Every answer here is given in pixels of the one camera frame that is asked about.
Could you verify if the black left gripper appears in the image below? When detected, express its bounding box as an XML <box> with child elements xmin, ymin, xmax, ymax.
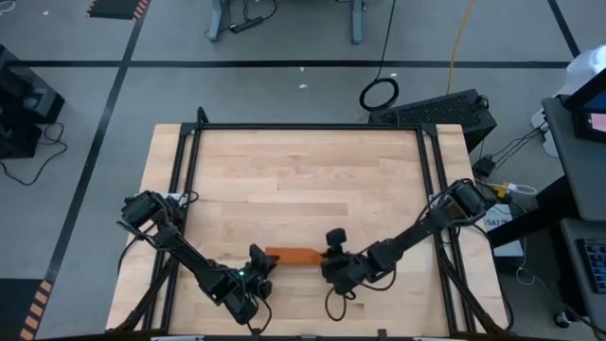
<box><xmin>243</xmin><ymin>254</ymin><xmax>281</xmax><ymax>302</ymax></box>

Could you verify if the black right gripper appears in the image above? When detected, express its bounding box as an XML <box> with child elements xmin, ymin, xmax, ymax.
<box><xmin>320</xmin><ymin>250</ymin><xmax>364</xmax><ymax>296</ymax></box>

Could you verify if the orange cloth towel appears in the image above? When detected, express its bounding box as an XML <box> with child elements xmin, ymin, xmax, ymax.
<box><xmin>263</xmin><ymin>246</ymin><xmax>329</xmax><ymax>267</ymax></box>

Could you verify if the black perforated computer case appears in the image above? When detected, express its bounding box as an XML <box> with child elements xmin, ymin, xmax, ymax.
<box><xmin>367</xmin><ymin>88</ymin><xmax>498</xmax><ymax>153</ymax></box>

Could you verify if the black power brick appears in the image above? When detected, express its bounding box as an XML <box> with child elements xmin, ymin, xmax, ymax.
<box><xmin>472</xmin><ymin>157</ymin><xmax>497</xmax><ymax>179</ymax></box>

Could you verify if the white labelled box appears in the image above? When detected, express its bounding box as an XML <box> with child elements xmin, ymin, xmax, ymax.
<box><xmin>481</xmin><ymin>203</ymin><xmax>526</xmax><ymax>260</ymax></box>

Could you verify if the yellow white plug connector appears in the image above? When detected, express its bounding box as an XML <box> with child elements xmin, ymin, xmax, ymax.
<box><xmin>494</xmin><ymin>182</ymin><xmax>539</xmax><ymax>198</ymax></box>

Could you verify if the black desk base bar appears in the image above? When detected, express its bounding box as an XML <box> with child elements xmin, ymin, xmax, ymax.
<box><xmin>487</xmin><ymin>174</ymin><xmax>569</xmax><ymax>248</ymax></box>

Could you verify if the black power strip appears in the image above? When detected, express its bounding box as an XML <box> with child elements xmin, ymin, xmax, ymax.
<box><xmin>228</xmin><ymin>16</ymin><xmax>265</xmax><ymax>35</ymax></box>

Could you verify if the grey table leg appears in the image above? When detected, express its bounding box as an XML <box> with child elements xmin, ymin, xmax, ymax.
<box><xmin>205</xmin><ymin>0</ymin><xmax>229</xmax><ymax>43</ymax></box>
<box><xmin>348</xmin><ymin>0</ymin><xmax>366</xmax><ymax>45</ymax></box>

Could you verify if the grey keyboard desk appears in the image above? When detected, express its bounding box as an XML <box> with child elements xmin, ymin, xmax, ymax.
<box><xmin>560</xmin><ymin>217</ymin><xmax>606</xmax><ymax>332</ymax></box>

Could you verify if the dark keyboard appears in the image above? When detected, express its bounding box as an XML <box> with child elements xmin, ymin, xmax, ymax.
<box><xmin>575</xmin><ymin>236</ymin><xmax>606</xmax><ymax>295</ymax></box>

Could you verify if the grey side desk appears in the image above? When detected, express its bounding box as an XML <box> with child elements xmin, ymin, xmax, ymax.
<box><xmin>542</xmin><ymin>96</ymin><xmax>606</xmax><ymax>224</ymax></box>

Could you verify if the dark monitor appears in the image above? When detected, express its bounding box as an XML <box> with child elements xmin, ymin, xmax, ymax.
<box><xmin>562</xmin><ymin>68</ymin><xmax>606</xmax><ymax>144</ymax></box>

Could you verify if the black equipment stack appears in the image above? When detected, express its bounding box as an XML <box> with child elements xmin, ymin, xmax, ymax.
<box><xmin>0</xmin><ymin>45</ymin><xmax>66</xmax><ymax>160</ymax></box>

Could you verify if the white bulky object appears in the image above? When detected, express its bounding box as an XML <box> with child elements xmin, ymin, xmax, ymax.
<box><xmin>529</xmin><ymin>45</ymin><xmax>606</xmax><ymax>158</ymax></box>

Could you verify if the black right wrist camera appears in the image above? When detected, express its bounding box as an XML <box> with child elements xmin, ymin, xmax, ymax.
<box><xmin>326</xmin><ymin>227</ymin><xmax>348</xmax><ymax>248</ymax></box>

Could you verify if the black aluminium table frame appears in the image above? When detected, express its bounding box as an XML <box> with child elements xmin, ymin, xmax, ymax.
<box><xmin>111</xmin><ymin>106</ymin><xmax>515</xmax><ymax>341</ymax></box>

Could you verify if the black coiled cable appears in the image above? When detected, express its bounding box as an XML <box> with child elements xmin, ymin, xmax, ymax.
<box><xmin>358</xmin><ymin>0</ymin><xmax>401</xmax><ymax>113</ymax></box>

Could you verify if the black floor cable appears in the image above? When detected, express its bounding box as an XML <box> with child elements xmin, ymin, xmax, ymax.
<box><xmin>0</xmin><ymin>121</ymin><xmax>68</xmax><ymax>187</ymax></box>

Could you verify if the yellow cable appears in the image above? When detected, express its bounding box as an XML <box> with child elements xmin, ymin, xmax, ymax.
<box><xmin>446</xmin><ymin>0</ymin><xmax>475</xmax><ymax>96</ymax></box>

